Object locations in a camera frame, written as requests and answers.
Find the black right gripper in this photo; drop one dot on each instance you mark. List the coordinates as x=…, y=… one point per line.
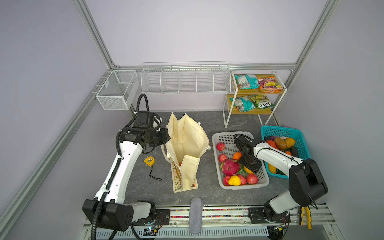
x=253, y=167

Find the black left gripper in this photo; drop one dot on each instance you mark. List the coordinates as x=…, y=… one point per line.
x=166, y=137

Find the yellow lemon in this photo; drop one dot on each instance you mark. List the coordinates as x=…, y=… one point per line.
x=234, y=181

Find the cream floral tote bag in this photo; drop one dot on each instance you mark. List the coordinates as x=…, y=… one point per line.
x=188, y=143

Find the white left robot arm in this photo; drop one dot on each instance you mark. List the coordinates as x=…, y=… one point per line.
x=107, y=209

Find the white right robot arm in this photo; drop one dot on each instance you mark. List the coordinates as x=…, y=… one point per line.
x=306, y=182

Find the teal snack bag lower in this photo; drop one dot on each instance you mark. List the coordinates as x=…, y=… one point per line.
x=243, y=104

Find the teal snack bag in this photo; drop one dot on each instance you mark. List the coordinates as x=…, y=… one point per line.
x=246, y=82
x=243, y=104

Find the green Fox's candy bag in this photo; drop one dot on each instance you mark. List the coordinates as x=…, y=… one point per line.
x=261, y=102

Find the teal snack bag upper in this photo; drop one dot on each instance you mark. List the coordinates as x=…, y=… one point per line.
x=246, y=82

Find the small orange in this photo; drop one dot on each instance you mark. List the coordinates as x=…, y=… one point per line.
x=237, y=156

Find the pink dragon fruit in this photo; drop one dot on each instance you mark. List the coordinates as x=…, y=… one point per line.
x=229, y=167

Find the red apple front right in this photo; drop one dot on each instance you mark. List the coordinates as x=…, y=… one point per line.
x=252, y=179

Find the red apple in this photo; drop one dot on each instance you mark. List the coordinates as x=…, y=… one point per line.
x=243, y=180
x=220, y=147
x=252, y=179
x=226, y=180
x=222, y=158

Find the red apple centre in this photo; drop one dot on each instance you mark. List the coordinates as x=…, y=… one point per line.
x=243, y=180

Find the yellow tape measure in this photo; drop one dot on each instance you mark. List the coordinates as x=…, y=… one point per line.
x=150, y=161

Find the red apple middle left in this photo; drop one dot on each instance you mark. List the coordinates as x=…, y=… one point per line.
x=222, y=158

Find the yellow bell pepper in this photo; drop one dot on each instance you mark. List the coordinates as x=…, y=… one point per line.
x=272, y=169

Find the red tomato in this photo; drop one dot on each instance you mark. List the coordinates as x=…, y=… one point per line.
x=271, y=143

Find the white plastic basket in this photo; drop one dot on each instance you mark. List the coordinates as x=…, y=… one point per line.
x=227, y=138

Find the red apple front left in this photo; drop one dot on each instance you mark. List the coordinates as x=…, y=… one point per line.
x=226, y=180

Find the red apple back left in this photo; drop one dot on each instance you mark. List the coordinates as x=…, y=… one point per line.
x=220, y=147

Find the brown potato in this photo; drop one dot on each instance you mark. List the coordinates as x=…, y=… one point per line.
x=280, y=143

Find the yellow mango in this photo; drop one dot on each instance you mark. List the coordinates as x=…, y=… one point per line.
x=290, y=142

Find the teal plastic basket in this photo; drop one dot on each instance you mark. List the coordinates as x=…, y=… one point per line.
x=270, y=132

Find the dark cucumber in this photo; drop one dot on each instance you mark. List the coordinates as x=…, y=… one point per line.
x=294, y=152

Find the white two-tier wooden shelf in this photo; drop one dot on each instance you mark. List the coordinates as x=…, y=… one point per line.
x=254, y=94

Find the grey padded cylinder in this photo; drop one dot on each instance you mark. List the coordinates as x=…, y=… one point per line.
x=196, y=216

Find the yellow black pliers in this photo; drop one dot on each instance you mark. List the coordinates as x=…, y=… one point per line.
x=306, y=214

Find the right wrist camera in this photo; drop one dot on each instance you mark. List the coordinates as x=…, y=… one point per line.
x=240, y=140

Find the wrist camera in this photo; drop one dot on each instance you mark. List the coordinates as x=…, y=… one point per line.
x=147, y=120
x=240, y=140

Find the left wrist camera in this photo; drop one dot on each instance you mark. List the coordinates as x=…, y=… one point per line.
x=147, y=120

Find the white wire cube basket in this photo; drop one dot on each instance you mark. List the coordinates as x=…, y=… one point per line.
x=118, y=90

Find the white wire wall rack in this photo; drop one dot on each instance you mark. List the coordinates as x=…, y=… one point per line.
x=186, y=77

